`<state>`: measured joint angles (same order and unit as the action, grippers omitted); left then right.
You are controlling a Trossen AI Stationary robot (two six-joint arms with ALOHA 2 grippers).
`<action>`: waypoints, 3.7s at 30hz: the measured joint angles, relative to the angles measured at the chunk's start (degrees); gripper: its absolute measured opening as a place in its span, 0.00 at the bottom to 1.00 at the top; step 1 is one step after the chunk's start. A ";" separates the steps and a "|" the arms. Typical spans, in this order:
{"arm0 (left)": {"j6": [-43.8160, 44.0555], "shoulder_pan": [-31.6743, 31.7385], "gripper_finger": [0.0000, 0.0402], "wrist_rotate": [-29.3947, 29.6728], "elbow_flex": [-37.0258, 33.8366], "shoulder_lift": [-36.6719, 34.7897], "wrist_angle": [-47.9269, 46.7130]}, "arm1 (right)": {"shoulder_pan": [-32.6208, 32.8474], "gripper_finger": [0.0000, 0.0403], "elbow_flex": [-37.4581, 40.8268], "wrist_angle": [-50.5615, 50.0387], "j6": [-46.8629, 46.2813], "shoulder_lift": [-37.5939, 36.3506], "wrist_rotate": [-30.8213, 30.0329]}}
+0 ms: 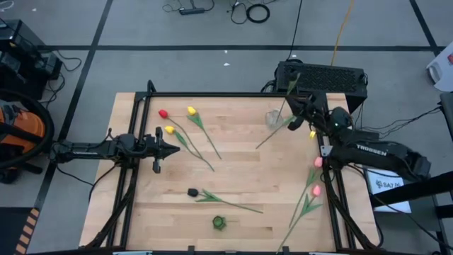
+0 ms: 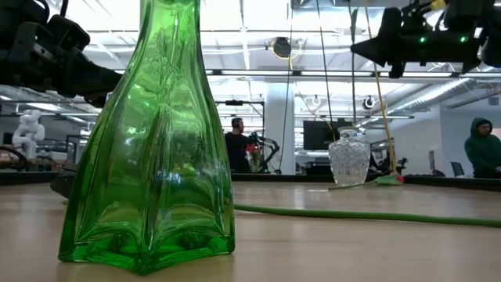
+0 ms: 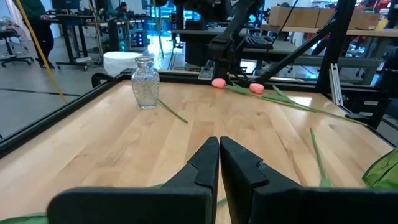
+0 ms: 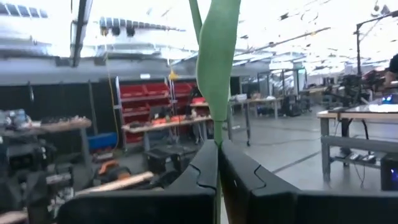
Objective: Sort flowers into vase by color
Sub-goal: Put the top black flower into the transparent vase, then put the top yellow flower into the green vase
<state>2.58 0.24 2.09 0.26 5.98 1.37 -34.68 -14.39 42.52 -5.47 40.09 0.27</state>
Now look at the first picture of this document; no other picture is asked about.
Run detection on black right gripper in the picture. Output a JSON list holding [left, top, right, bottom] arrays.
[[285, 91, 332, 132]]

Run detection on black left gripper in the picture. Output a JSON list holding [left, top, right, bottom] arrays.
[[141, 127, 181, 174]]

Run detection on red artificial tulip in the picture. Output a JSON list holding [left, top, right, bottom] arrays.
[[255, 115, 298, 149], [158, 108, 205, 159]]

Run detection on pink artificial tulip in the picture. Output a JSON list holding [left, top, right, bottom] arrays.
[[275, 183, 323, 254], [288, 156, 324, 229]]

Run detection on clear cut-glass vase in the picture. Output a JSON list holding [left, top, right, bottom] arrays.
[[265, 108, 285, 131]]

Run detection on green glass vase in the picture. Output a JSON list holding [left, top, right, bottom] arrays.
[[212, 215, 227, 232]]

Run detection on black perforated computer case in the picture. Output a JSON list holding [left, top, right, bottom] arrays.
[[275, 60, 369, 114]]

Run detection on orange black vacuum cleaner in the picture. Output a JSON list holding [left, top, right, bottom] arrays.
[[0, 87, 56, 170]]

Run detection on white paper sheet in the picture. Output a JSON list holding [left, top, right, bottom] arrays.
[[364, 168, 413, 214]]

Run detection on black metal stand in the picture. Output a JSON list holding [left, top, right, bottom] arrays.
[[369, 179, 453, 255]]

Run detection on black power strip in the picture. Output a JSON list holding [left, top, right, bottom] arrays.
[[178, 6, 206, 16]]

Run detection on white plastic object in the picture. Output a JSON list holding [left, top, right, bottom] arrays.
[[426, 50, 453, 93]]

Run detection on black equipment stack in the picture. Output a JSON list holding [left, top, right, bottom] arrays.
[[0, 19, 64, 101]]

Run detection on black hazard-striped floor mat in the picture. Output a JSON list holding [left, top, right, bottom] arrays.
[[0, 207, 40, 255]]

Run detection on black aluminium table frame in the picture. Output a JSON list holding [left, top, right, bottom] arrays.
[[84, 79, 379, 255]]

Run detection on long black cable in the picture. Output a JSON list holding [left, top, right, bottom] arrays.
[[285, 0, 304, 61]]

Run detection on coiled black cable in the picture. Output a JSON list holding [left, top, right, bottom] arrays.
[[246, 3, 271, 24]]

